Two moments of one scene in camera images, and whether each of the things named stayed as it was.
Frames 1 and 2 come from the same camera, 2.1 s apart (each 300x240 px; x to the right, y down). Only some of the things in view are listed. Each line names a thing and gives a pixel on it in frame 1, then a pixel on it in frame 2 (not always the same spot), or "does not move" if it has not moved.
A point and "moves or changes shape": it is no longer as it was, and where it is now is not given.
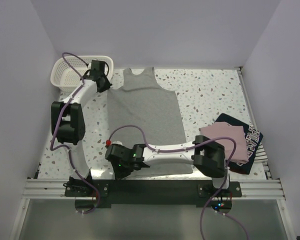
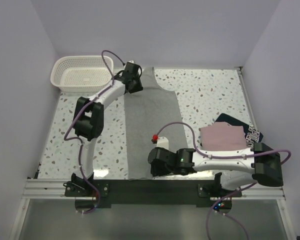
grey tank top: [144, 111] moves or changes shape
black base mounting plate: [152, 192] does not move
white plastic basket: [67, 71] does not move
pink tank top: [223, 129] does not move
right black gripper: [119, 175] → [155, 171]
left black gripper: [107, 85] → [138, 87]
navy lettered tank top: [253, 137] does not move
